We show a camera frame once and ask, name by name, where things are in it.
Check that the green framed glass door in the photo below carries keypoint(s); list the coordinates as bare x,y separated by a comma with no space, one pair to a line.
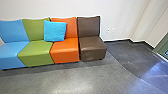
162,48

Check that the brown sofa seat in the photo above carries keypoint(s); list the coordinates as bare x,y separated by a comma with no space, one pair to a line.
91,46

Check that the orange sofa seat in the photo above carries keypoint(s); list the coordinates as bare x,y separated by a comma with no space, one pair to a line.
66,50

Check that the light blue cushion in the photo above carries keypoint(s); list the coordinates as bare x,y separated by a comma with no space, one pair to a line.
55,31

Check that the green sofa seat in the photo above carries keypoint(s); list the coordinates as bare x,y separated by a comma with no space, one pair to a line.
36,53

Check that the blue sofa seat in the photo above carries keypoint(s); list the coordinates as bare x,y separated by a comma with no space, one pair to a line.
11,50

